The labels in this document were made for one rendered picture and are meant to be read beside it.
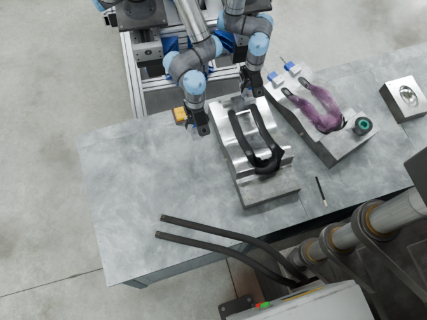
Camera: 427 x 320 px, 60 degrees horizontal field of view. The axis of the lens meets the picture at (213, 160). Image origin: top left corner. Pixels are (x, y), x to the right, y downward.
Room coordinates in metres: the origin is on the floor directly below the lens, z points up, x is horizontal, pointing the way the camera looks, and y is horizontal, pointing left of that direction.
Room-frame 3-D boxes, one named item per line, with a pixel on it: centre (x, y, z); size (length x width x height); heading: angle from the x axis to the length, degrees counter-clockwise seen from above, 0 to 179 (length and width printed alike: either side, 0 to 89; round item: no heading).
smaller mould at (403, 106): (1.03, -0.90, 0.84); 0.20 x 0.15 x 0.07; 24
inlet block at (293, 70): (1.15, -0.32, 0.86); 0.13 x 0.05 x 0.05; 41
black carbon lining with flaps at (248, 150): (0.71, -0.17, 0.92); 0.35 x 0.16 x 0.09; 24
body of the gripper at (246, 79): (0.95, -0.12, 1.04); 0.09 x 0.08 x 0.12; 24
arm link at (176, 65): (0.80, 0.15, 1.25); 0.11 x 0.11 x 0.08; 43
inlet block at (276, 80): (1.08, -0.24, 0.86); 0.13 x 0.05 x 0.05; 41
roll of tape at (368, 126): (0.81, -0.64, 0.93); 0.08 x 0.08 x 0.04
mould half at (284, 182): (0.69, -0.17, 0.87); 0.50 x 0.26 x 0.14; 24
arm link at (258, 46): (0.95, -0.13, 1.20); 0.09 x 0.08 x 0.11; 171
